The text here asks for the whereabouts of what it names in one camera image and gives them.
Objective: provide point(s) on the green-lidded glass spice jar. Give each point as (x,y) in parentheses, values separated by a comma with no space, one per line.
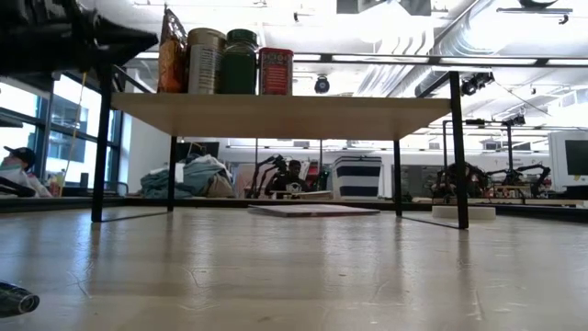
(240,69)

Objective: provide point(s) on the wooden shelf with black legs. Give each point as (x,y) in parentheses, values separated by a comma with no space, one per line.
(285,115)

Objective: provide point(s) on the pile of blue-grey cloth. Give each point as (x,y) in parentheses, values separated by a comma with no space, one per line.
(197,179)

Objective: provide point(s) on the background black robot arms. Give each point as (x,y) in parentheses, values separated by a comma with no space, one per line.
(528,177)

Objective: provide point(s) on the black overhead camera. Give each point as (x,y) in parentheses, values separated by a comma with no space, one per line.
(321,84)

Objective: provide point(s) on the clear bag of orange spice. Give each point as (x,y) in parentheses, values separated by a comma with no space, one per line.
(172,64)

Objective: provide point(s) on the background black robot arm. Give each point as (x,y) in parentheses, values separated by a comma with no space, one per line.
(266,172)

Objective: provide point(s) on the red smoked paprika tin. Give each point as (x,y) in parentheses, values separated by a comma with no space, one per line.
(275,73)

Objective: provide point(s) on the white and navy striped bin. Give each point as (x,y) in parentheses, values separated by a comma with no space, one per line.
(356,184)

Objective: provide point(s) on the black pen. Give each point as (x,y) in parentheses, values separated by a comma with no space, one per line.
(18,301)

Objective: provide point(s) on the black overhead frame bar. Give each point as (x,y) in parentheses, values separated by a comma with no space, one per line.
(367,58)

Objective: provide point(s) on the black metal stand frame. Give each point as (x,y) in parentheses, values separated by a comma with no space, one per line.
(509,147)

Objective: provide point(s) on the person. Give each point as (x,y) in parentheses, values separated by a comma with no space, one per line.
(16,177)
(289,179)

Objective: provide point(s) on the tan-lidded cylindrical spice can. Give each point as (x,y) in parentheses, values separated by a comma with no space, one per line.
(206,64)

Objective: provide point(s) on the white framed dark monitor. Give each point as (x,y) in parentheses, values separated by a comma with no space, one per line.
(574,158)

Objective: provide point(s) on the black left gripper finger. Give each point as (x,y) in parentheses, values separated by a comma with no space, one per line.
(124,41)

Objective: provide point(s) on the black camera cluster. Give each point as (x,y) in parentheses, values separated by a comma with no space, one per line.
(475,83)

